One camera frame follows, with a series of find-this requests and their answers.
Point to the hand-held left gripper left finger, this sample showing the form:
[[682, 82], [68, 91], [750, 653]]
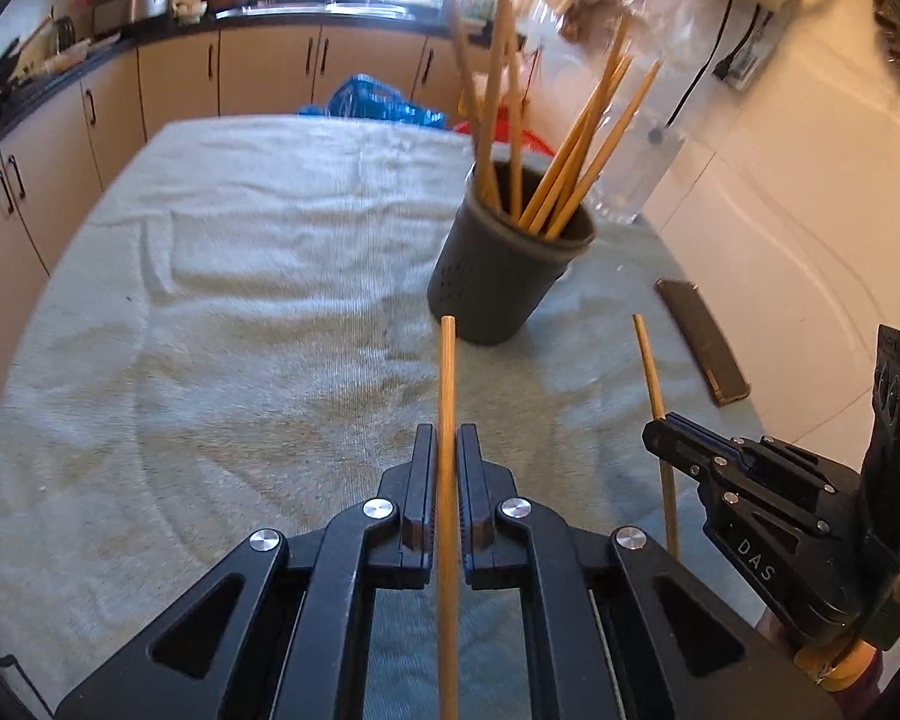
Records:
[[424, 495]]

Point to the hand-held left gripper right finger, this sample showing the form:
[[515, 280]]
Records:
[[467, 495]]

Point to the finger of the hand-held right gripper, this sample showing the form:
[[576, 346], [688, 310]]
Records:
[[690, 446]]

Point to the long wooden chopstick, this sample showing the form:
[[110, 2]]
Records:
[[647, 360], [447, 375]]

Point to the dark grey utensil holder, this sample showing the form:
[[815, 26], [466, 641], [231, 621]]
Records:
[[487, 285]]

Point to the group of wooden chopsticks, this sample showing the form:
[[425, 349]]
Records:
[[504, 52]]

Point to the grey-green towel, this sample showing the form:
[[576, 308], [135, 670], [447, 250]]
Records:
[[232, 330]]

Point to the clear plastic bottle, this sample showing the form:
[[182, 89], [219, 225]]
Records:
[[637, 165]]

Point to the red plastic basket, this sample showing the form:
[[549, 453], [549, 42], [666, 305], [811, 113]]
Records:
[[532, 139]]

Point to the blue plastic bag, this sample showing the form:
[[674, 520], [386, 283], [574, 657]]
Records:
[[375, 101]]

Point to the steel pot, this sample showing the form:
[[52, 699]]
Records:
[[146, 0]]

